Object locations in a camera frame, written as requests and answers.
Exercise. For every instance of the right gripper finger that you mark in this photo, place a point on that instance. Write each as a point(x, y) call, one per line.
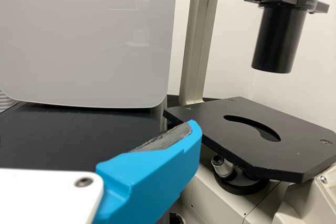
point(147, 182)

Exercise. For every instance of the cream microscope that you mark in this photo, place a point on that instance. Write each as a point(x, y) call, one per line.
point(262, 140)

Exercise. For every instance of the white box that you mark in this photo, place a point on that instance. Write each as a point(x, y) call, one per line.
point(78, 37)

